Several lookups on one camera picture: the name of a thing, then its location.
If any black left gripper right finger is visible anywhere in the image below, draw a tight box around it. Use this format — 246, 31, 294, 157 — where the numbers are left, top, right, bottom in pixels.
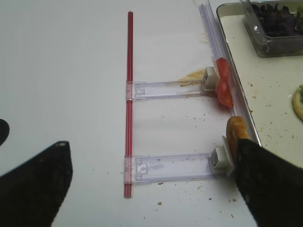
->
234, 139, 303, 227

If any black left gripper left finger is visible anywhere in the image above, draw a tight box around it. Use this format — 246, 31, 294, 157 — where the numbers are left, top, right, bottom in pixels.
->
0, 141, 73, 227

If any green lettuce on bun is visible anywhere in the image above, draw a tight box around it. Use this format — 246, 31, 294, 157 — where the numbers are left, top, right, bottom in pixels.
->
297, 84, 303, 103

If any red tomato slice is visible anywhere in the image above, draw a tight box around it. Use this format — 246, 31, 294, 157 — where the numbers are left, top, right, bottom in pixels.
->
215, 58, 233, 108

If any green lettuce in container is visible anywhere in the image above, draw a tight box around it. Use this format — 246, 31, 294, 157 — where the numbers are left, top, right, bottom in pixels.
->
296, 5, 303, 19

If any white pusher block lower left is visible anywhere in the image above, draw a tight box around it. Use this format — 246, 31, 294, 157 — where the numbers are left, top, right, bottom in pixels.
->
208, 136, 235, 177

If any white pusher block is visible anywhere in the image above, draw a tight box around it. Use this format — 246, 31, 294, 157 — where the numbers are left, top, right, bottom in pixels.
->
208, 136, 235, 177
202, 67, 220, 91

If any burger bun top half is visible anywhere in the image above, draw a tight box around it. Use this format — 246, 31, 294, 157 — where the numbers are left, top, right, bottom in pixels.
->
226, 116, 250, 162

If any metal baking tray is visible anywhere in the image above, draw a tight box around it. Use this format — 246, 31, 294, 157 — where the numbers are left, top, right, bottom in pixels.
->
216, 3, 303, 167

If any clear pusher track lower left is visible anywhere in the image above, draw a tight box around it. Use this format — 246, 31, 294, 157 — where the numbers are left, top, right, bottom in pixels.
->
124, 153, 225, 184

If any clear pusher track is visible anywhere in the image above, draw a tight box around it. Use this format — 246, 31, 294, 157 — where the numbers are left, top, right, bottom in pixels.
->
125, 79, 215, 101
124, 153, 225, 184

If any white pusher block upper left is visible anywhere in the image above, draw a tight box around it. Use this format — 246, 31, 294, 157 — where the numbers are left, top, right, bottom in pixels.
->
202, 67, 220, 91

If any clear pusher track upper left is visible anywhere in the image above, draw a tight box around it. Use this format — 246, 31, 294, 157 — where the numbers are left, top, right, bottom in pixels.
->
125, 79, 215, 101

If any clear plastic salad container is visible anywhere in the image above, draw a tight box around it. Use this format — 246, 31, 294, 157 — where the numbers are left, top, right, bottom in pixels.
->
240, 0, 303, 57

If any purple shredded cabbage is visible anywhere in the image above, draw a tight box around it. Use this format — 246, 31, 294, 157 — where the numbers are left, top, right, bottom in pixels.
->
252, 4, 303, 37

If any red plastic rail left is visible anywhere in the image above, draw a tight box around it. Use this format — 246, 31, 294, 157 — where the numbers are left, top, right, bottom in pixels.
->
123, 11, 134, 199

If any clear long divider rail left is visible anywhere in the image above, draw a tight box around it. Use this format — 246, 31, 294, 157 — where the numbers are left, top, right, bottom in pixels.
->
199, 0, 254, 137

